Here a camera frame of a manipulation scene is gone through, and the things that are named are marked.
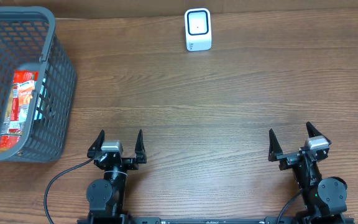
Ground orange pasta packet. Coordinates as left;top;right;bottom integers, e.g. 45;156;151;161
0;70;39;153

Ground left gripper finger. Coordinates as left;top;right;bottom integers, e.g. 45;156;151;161
87;129;105;157
135;129;147;164

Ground grey plastic shopping basket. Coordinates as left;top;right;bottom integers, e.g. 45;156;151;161
0;6;77;162

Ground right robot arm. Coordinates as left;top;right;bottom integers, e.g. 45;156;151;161
268;121;354;223

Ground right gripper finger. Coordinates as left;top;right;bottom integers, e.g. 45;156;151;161
268;129;283;161
306;121;332;145

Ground teal snack packet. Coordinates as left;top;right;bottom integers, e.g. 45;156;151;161
34;78;47;121

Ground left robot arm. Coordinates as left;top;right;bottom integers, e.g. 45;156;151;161
86;130;147;223

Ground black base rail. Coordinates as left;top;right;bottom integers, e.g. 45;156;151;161
76;217;354;224

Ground white barcode scanner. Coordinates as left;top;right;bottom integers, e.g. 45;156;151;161
184;8;212;52

